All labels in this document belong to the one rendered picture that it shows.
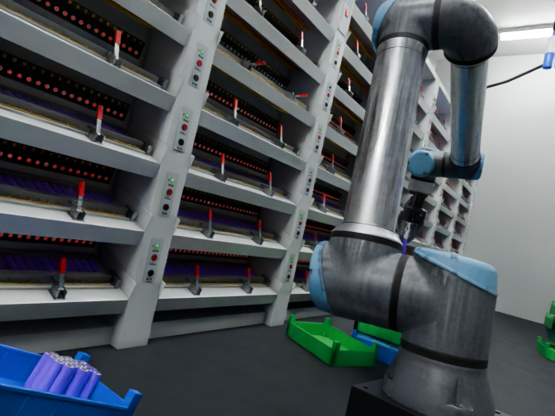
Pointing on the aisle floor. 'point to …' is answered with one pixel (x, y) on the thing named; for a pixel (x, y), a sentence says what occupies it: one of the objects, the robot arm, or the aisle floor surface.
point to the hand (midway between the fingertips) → (405, 238)
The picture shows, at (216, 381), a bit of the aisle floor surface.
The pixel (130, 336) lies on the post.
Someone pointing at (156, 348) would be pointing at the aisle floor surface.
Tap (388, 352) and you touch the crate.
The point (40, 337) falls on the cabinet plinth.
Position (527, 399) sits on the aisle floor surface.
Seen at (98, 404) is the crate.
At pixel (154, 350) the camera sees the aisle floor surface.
